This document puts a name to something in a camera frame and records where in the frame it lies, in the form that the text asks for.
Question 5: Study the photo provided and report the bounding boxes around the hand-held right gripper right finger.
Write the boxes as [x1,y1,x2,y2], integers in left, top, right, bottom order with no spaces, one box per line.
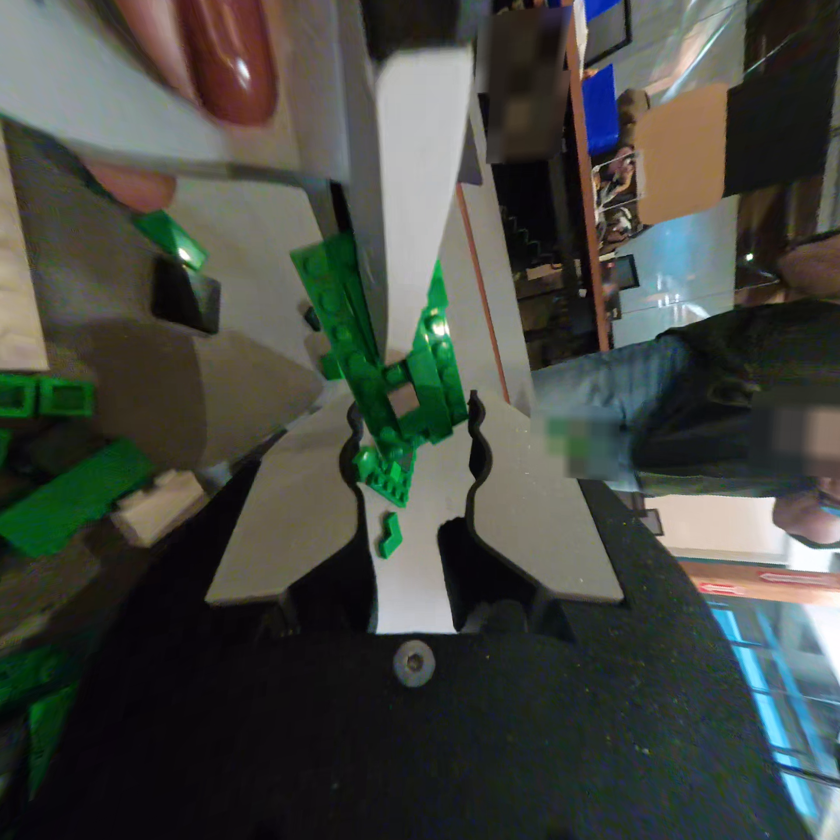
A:
[436,388,624,603]

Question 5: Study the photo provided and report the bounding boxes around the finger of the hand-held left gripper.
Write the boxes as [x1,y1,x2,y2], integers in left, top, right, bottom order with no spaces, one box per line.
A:
[374,51,475,368]
[348,62,389,358]

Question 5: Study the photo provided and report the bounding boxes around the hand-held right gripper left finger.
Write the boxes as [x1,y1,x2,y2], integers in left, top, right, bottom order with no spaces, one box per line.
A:
[205,394,365,606]

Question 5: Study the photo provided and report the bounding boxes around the green plate with dark tiles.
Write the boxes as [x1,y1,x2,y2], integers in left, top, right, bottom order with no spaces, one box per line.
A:
[353,445,416,509]

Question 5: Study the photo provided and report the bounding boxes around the green brick frame assembly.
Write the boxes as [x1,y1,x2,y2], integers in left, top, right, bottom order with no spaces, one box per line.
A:
[290,233,469,460]

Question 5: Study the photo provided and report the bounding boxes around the person's left hand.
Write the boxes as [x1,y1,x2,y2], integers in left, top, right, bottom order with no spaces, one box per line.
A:
[85,0,282,215]

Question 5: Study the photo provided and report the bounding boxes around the pale grey small brick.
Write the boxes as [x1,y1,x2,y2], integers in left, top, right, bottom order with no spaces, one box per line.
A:
[112,469,208,550]

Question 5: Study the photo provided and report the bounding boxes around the wooden table black legs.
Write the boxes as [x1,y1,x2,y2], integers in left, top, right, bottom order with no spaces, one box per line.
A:
[564,0,611,352]

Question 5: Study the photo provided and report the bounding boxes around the green slope brick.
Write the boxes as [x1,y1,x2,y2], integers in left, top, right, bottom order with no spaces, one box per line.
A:
[134,210,210,271]

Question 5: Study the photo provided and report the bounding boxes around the small blue storage bin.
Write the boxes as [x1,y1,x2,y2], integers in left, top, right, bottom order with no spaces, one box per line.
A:
[581,63,621,155]

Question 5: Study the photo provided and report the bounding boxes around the black monitor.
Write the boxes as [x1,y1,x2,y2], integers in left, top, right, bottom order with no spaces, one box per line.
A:
[584,0,632,67]

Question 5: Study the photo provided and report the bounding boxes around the black square tile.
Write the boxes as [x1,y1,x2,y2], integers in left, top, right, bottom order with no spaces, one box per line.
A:
[152,259,221,336]

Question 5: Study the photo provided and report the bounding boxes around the large green slope panel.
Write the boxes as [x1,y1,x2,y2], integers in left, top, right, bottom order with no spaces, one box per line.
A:
[0,438,156,559]

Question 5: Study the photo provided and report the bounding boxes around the pile of loose green bricks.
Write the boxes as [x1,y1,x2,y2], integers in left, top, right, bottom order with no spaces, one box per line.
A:
[0,374,96,788]

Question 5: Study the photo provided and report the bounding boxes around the long white brick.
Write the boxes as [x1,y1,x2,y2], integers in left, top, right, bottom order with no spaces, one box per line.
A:
[0,125,50,371]

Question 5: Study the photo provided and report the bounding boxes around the black desk cable flap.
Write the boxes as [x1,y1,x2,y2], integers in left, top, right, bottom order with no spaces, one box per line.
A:
[456,131,484,188]

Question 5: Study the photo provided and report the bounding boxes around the black coiled cable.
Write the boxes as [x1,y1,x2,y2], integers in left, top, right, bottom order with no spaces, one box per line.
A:
[502,206,568,263]

